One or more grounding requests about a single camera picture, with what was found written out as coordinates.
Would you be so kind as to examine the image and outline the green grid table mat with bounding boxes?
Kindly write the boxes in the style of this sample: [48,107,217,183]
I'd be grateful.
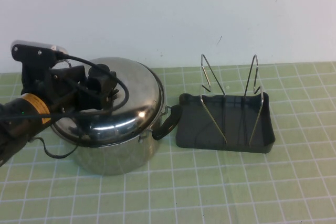
[0,62,336,224]

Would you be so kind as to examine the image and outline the chrome wire lid rack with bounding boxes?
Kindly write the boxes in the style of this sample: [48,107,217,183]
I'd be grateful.
[199,54,264,146]

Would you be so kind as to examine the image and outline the steel pot lid black knob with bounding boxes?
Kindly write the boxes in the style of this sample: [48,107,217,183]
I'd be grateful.
[50,56,165,148]

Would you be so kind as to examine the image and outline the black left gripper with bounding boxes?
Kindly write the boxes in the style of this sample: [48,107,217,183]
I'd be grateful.
[43,65,119,113]

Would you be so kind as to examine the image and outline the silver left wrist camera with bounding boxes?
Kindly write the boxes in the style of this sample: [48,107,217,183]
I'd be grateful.
[10,39,66,89]

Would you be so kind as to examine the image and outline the stainless steel pot black handles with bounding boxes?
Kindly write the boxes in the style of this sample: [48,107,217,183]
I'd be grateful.
[49,60,182,176]

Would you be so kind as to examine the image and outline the black left camera cable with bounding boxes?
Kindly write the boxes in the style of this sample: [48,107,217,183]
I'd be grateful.
[28,54,130,158]

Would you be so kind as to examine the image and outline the dark grey plastic drip tray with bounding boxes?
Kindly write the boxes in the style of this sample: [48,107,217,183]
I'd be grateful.
[175,92,276,155]

